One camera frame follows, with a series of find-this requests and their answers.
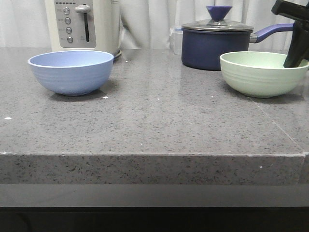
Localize cream toaster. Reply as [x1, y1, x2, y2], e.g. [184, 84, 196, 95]
[45, 0, 121, 58]

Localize green bowl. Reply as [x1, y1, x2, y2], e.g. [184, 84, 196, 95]
[220, 51, 309, 98]

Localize blue bowl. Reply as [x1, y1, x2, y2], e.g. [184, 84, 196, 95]
[28, 50, 114, 96]

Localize white curtain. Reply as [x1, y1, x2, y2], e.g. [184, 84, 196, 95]
[0, 0, 291, 49]

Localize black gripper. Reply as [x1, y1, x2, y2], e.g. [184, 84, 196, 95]
[271, 0, 309, 68]

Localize glass pot lid blue knob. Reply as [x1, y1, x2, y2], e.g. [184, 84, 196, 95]
[182, 5, 253, 32]

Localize clear plastic container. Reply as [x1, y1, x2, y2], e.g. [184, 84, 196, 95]
[169, 26, 183, 55]

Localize blue saucepan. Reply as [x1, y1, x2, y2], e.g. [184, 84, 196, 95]
[182, 23, 293, 71]

